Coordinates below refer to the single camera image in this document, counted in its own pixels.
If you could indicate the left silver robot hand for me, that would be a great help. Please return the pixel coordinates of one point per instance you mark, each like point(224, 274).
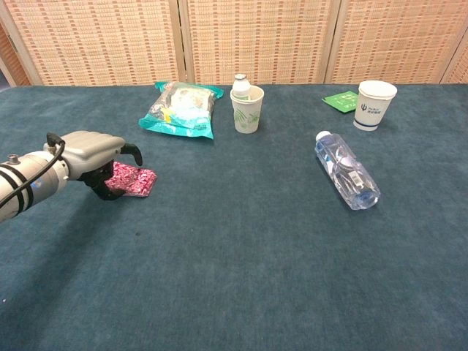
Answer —
point(91, 150)

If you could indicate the pink patterned pouch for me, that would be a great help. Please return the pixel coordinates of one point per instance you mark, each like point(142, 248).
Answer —
point(140, 195)
point(135, 179)

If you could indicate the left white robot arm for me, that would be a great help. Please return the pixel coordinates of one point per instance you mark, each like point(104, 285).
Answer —
point(22, 186)

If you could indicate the teal snack bag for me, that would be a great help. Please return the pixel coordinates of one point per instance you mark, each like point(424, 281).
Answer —
point(179, 109)

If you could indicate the beige woven screen panel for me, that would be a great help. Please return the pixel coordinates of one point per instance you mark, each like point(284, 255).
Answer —
point(98, 40)
point(259, 40)
point(395, 40)
point(459, 71)

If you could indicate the reddish woven screen panel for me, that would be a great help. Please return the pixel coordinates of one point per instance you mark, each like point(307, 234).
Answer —
point(12, 62)

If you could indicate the paper cup with leaf print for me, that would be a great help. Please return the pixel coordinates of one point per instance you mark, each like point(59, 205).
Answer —
point(246, 117)

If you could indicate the small white drink bottle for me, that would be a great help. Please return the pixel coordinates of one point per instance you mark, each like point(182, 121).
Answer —
point(241, 87)

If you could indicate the green paper packet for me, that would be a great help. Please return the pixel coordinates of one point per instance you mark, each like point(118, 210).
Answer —
point(340, 100)

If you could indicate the clear plastic water bottle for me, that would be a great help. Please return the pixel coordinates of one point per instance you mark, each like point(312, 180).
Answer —
point(347, 172)

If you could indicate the white paper cup blue logo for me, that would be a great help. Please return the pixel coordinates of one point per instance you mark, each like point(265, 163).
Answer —
point(373, 109)

